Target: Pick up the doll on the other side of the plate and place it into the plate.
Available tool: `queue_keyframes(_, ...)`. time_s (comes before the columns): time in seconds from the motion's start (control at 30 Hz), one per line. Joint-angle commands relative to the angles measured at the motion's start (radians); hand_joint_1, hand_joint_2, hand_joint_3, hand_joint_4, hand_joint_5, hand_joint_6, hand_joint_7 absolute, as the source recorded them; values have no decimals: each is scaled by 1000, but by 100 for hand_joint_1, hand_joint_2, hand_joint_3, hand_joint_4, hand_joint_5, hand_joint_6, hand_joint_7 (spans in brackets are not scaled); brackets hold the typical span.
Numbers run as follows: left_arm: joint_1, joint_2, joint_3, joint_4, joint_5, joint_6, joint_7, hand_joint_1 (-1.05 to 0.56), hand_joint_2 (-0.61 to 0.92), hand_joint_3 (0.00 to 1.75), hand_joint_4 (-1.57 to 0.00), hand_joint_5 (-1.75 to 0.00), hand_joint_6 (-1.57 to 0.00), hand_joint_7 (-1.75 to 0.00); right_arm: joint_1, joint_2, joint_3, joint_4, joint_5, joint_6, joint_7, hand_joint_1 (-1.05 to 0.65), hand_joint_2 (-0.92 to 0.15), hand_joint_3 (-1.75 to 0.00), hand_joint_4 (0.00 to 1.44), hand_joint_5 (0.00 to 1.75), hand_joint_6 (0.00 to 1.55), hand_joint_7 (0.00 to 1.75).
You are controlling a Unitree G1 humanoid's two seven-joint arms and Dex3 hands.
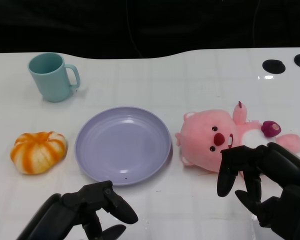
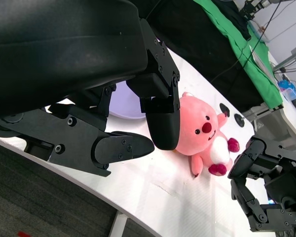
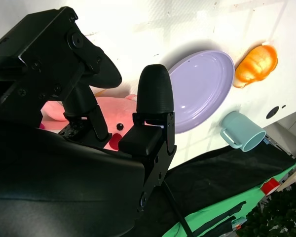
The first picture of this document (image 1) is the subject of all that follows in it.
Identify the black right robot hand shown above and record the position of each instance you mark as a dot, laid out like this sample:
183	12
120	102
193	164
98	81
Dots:
267	180

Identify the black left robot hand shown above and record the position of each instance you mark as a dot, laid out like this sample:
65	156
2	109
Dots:
72	212

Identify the pink plush beaver doll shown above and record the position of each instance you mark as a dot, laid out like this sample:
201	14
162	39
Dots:
210	140

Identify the lavender plastic plate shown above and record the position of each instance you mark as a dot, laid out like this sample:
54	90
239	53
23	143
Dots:
122	145

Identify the orange white striped pumpkin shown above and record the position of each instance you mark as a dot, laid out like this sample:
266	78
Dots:
37	152

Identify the teal plastic mug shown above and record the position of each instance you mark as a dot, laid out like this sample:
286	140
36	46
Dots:
51	77

